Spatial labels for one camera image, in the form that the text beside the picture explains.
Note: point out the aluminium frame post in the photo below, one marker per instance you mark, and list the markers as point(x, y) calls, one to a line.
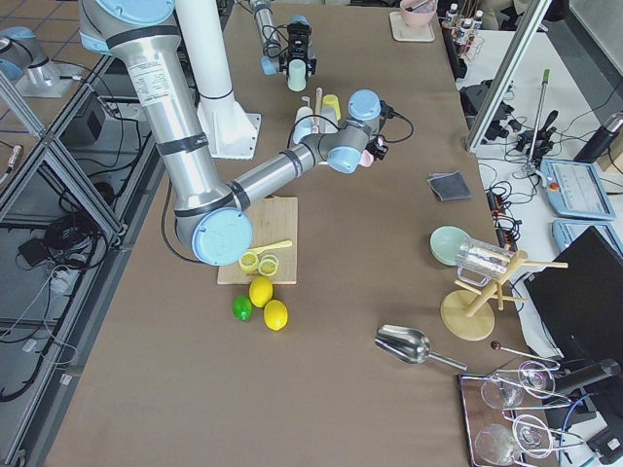
point(518, 46)

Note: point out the pink bowl with ice cubes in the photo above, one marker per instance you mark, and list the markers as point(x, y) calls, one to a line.
point(417, 13)

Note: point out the yellow plastic cup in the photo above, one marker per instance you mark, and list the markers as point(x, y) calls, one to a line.
point(332, 101)

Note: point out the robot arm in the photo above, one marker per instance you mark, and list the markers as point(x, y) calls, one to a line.
point(284, 47)
point(175, 57)

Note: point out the metal scoop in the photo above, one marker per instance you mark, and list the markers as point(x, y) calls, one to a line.
point(411, 346)

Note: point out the green lime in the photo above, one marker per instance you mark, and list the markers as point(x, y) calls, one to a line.
point(242, 308)

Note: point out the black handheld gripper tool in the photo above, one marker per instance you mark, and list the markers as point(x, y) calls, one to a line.
point(540, 131)

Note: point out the lemon slice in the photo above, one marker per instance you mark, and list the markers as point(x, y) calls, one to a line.
point(248, 262)
point(268, 265)

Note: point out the teach pendant tablet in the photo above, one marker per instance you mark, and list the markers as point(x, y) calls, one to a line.
point(574, 190)
point(566, 231)

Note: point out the black monitor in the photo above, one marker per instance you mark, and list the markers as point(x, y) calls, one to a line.
point(581, 305)

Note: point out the black thermos bottle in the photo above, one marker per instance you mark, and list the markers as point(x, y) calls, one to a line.
point(601, 139)

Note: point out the wooden mug tree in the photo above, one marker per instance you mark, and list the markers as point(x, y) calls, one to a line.
point(467, 312)

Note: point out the cream plastic tray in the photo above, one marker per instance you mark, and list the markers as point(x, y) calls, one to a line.
point(401, 32)

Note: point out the grey plastic cup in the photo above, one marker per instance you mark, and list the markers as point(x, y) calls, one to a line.
point(328, 121)

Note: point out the light blue plastic cup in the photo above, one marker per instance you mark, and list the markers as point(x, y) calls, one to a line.
point(301, 130)

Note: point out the yellow plastic knife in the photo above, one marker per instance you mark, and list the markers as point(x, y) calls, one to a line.
point(272, 246)

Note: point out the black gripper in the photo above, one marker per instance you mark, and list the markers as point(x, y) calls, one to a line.
point(296, 47)
point(379, 150)

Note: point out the pale green plastic cup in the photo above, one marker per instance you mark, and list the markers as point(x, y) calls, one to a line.
point(297, 75)

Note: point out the white plastic cup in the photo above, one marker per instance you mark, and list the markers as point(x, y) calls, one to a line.
point(303, 114)

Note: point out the white wire cup holder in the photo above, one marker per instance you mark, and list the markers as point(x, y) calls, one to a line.
point(316, 107)

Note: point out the small bottle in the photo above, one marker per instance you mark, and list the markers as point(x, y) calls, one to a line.
point(465, 31)
point(477, 20)
point(451, 15)

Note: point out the wine glass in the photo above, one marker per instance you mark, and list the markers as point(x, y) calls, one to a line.
point(501, 445)
point(511, 389)

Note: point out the grey folded cloth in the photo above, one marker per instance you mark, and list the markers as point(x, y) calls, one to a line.
point(449, 186)

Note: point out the pink plastic cup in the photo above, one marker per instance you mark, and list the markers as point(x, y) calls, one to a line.
point(367, 159)

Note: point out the yellow lemon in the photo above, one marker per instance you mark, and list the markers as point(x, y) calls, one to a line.
point(261, 291)
point(275, 315)

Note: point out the metal pole green tip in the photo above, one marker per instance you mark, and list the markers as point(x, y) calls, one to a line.
point(534, 158)

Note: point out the glass pitcher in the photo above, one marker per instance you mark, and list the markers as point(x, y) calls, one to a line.
point(478, 262)

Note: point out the green bowl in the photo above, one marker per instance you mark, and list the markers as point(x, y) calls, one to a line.
point(444, 244)

